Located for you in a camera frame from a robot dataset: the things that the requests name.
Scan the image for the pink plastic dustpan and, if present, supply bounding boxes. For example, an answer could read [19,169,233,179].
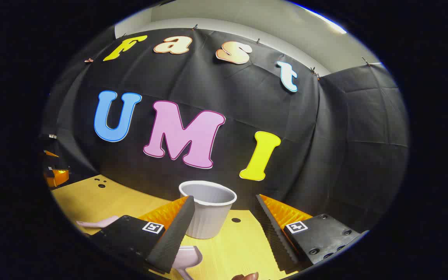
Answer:
[171,246,203,280]

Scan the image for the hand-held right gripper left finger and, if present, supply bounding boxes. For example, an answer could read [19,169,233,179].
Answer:
[90,196,195,275]

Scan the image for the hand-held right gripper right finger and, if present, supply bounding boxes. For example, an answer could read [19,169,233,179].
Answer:
[255,194,364,273]

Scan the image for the white ribbed garbage bin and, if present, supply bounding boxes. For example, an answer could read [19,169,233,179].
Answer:
[178,180,238,240]

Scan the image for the yellow wooden desktop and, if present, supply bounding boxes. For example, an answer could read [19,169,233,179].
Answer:
[51,174,306,280]

